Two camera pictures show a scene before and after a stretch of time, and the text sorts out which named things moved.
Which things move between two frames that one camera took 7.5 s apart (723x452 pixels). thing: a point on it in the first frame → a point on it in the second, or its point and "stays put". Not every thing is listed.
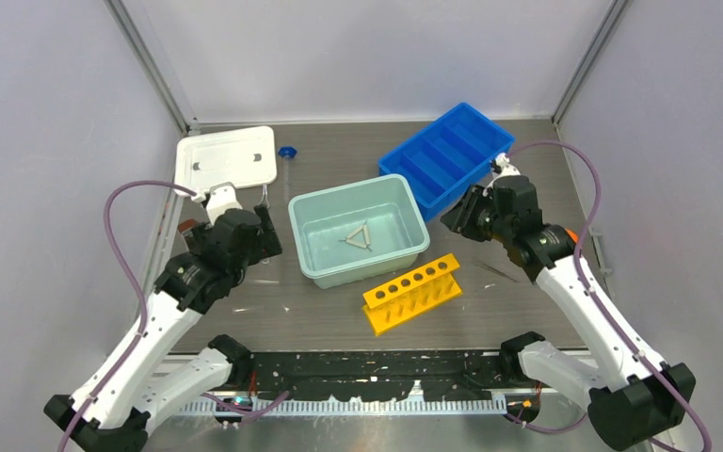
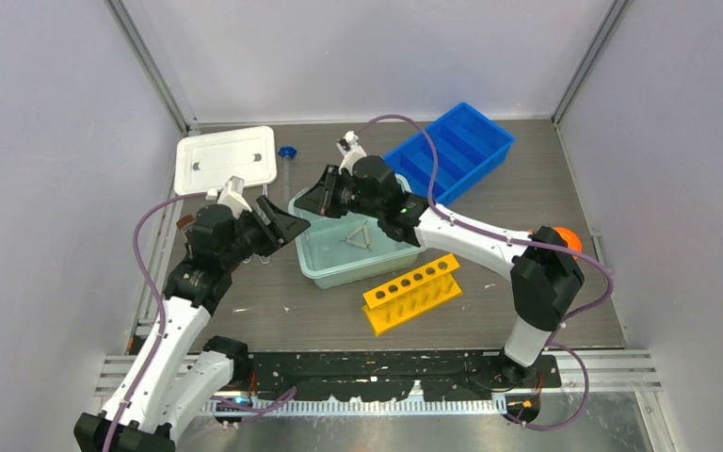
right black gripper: (460, 218) → (319, 199)
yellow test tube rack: (411, 295) stays put
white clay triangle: (351, 241) stays put
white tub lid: (243, 156) stays put
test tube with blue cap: (286, 153) stays put
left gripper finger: (262, 237) → (282, 226)
